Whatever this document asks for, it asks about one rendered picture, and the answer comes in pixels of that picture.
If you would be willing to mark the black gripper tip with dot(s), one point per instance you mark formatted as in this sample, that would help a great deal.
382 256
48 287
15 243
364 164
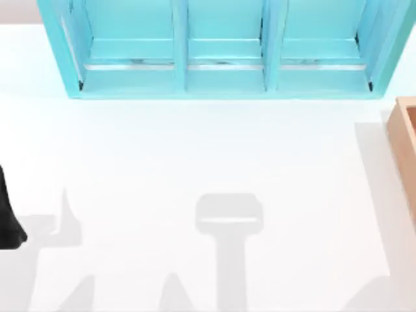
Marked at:
9 224

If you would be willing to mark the light blue rack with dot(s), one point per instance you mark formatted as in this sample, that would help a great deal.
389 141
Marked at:
224 83

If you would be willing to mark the shallow salmon-coloured box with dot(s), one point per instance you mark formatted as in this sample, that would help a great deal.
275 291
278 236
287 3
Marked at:
400 143

